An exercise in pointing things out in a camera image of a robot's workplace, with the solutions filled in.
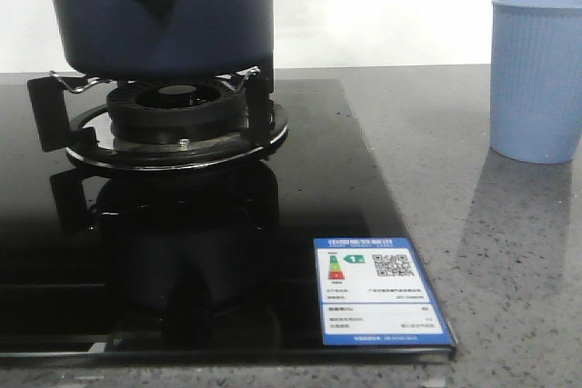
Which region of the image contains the light blue ribbed cup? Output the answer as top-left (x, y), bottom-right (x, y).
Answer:
top-left (490, 0), bottom-right (581, 164)

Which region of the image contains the blue energy label sticker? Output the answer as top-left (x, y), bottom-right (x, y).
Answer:
top-left (314, 237), bottom-right (454, 347)

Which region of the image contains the black gas burner head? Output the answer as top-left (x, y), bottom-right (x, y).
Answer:
top-left (106, 80), bottom-right (246, 144)

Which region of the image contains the black glass gas cooktop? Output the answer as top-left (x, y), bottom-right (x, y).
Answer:
top-left (1, 80), bottom-right (457, 364)

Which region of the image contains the black pot support grate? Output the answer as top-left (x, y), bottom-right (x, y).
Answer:
top-left (27, 67), bottom-right (287, 173)

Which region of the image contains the dark blue saucepan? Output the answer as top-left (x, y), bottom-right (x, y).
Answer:
top-left (53, 0), bottom-right (274, 80)

